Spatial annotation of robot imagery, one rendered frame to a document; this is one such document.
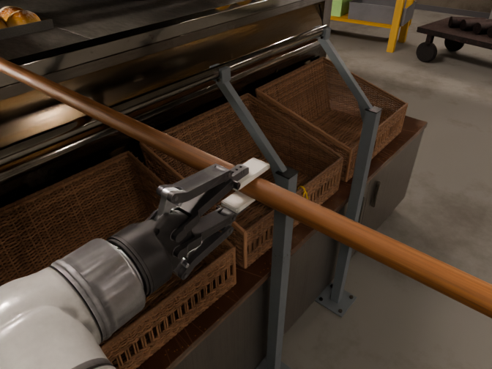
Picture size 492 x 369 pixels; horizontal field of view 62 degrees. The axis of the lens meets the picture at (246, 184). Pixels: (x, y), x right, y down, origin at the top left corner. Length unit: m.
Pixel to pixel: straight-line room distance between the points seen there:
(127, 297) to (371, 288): 1.74
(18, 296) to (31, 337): 0.04
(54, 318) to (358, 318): 1.67
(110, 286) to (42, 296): 0.06
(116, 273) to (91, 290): 0.03
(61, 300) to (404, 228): 2.19
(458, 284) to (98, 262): 0.35
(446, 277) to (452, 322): 1.61
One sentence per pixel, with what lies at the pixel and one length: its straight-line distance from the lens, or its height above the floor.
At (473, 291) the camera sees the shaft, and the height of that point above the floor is 1.21.
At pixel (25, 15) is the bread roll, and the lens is 1.46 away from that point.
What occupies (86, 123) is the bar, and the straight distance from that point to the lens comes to 0.83.
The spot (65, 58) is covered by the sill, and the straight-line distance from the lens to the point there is 1.21.
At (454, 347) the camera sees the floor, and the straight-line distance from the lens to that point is 2.00.
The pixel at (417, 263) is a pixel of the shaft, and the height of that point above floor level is 1.21.
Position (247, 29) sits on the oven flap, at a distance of 1.72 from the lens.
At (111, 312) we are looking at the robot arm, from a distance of 0.41.
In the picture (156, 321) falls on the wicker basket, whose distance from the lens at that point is 1.05.
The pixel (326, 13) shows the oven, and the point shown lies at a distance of 2.17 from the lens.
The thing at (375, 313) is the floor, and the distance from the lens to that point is 1.98.
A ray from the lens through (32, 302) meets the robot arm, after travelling 0.39.
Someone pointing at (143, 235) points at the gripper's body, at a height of 1.23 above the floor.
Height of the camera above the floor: 1.52
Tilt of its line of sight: 36 degrees down
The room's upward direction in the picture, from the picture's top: straight up
